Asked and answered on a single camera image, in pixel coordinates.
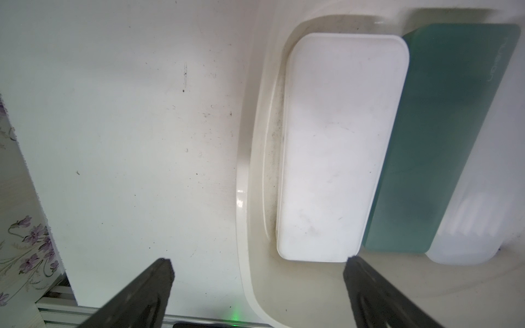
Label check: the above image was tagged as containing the frosted clear pencil case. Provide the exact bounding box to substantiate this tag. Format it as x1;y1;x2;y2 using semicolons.
426;38;524;266

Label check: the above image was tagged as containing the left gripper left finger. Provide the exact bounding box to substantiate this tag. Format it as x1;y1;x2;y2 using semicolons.
80;258;175;328

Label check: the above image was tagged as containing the dark green pencil case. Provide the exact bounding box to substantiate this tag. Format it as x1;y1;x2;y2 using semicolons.
362;23;521;254

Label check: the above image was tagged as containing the white storage basin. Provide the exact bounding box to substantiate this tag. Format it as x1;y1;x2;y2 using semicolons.
236;1;524;327

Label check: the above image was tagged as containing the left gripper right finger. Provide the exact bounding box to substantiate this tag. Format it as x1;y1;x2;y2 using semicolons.
343;256;442;327

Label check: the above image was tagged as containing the white pencil case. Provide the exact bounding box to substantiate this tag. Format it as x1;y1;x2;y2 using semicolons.
276;33;410;262

